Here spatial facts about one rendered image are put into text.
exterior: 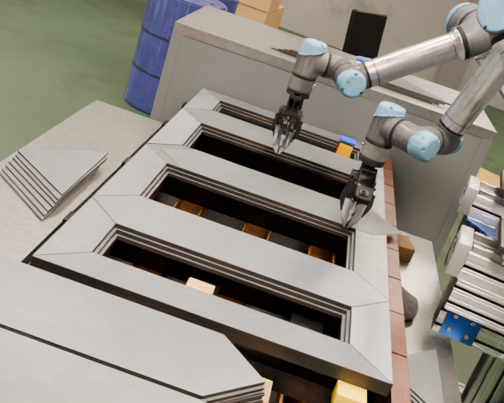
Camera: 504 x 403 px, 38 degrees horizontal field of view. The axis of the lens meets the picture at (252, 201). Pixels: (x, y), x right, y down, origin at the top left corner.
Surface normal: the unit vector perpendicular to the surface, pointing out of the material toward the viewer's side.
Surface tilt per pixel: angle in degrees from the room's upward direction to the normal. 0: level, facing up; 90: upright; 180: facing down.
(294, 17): 90
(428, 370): 0
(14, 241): 0
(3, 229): 0
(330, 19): 90
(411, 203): 90
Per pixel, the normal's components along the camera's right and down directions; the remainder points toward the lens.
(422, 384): 0.29, -0.88
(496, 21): -0.73, -0.07
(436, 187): -0.15, 0.36
